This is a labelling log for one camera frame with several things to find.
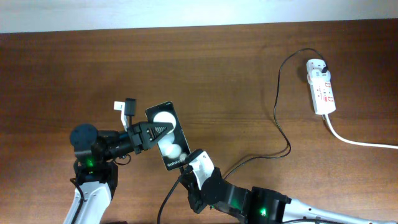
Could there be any black smartphone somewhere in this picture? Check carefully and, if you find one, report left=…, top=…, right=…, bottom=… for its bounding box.
left=145, top=101, right=191, bottom=170

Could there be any black charger cable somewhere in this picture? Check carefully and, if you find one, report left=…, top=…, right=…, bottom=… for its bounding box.
left=178, top=47, right=327, bottom=180

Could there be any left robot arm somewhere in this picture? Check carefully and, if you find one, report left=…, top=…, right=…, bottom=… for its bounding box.
left=64, top=122, right=174, bottom=223

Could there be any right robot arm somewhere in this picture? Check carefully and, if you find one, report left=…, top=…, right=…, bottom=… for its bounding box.
left=180, top=168, right=386, bottom=224

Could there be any white power strip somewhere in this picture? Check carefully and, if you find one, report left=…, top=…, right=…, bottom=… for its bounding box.
left=306, top=59, right=336, bottom=115

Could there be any white power strip cord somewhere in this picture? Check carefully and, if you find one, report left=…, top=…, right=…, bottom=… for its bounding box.
left=322, top=113, right=398, bottom=150

